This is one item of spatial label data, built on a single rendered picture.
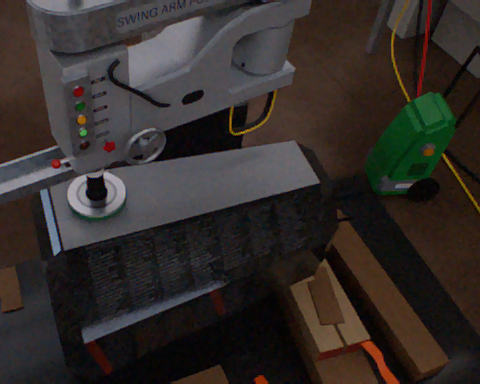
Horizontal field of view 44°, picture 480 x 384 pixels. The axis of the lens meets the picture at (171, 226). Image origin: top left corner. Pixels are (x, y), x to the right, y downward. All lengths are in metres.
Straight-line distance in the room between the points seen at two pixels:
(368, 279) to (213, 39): 1.65
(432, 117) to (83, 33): 2.18
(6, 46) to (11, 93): 0.52
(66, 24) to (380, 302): 2.06
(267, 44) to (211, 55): 0.24
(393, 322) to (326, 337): 0.42
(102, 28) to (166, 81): 0.32
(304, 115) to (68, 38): 2.59
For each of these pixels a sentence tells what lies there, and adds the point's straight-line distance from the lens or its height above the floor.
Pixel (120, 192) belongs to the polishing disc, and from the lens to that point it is 2.15.
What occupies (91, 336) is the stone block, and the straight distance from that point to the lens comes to 2.16.
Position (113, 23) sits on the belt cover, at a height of 1.67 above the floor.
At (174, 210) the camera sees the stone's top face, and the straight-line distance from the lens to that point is 2.17.
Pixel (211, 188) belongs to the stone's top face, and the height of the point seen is 0.86.
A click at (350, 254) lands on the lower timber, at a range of 3.12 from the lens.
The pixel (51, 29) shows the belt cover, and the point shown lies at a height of 1.68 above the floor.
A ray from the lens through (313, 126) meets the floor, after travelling 3.90.
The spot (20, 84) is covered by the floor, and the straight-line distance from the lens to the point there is 4.13.
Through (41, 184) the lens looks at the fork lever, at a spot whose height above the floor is 1.13.
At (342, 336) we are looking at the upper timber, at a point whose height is 0.24.
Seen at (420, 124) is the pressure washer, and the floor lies 0.51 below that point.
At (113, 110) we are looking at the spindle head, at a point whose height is 1.38.
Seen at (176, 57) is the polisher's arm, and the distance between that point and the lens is 1.87.
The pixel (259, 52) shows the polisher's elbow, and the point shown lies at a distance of 2.03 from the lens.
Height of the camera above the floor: 2.55
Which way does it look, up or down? 53 degrees down
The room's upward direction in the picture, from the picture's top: 3 degrees clockwise
